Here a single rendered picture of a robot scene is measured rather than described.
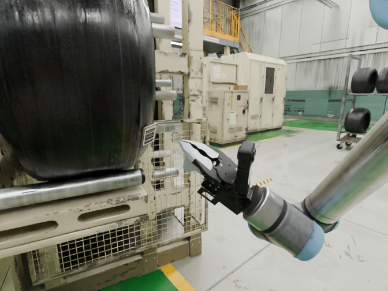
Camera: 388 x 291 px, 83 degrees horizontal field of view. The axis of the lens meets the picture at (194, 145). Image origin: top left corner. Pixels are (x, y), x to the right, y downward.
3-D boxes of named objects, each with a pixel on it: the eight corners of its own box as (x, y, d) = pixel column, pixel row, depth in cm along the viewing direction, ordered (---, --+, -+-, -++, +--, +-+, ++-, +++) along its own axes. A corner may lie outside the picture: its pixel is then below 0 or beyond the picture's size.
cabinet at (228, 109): (222, 148, 485) (224, 89, 458) (204, 143, 529) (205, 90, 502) (247, 142, 542) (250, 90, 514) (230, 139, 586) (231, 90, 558)
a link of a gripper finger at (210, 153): (172, 153, 52) (203, 176, 52) (182, 137, 48) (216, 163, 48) (178, 146, 54) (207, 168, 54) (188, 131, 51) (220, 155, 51)
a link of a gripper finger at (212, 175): (189, 167, 46) (223, 191, 46) (192, 162, 45) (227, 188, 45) (197, 154, 49) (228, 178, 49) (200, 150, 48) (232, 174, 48)
